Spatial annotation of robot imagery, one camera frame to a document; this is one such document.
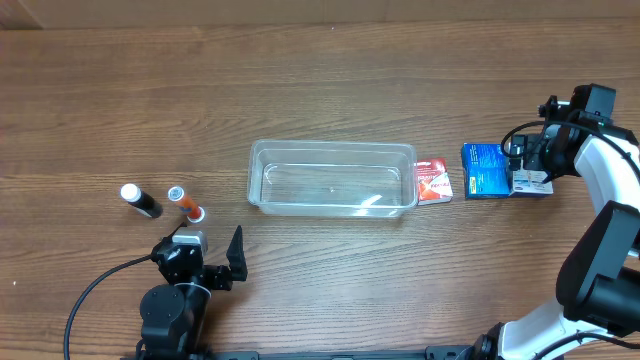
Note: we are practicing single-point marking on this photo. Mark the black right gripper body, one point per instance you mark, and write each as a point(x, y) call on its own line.
point(523, 154)

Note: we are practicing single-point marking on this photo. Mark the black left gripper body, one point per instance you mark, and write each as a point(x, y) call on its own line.
point(211, 273)

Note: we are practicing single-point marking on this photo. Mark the white medicine box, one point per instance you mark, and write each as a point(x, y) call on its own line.
point(525, 183)

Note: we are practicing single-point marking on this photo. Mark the blue VapoDrops box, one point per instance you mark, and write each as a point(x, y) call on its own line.
point(485, 171)

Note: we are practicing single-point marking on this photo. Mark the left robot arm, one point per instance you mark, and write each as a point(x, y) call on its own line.
point(173, 314)

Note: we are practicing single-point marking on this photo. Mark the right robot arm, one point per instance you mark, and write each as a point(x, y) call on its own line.
point(596, 296)

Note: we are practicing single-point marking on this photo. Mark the clear plastic container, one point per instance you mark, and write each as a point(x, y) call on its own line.
point(332, 178)

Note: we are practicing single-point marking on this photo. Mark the orange vitamin tube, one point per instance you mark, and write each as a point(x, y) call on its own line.
point(186, 204)

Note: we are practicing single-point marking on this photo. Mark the dark bottle white cap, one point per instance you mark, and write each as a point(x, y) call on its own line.
point(141, 201)

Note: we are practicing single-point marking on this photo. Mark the red Panadol box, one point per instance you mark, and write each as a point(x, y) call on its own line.
point(433, 183)

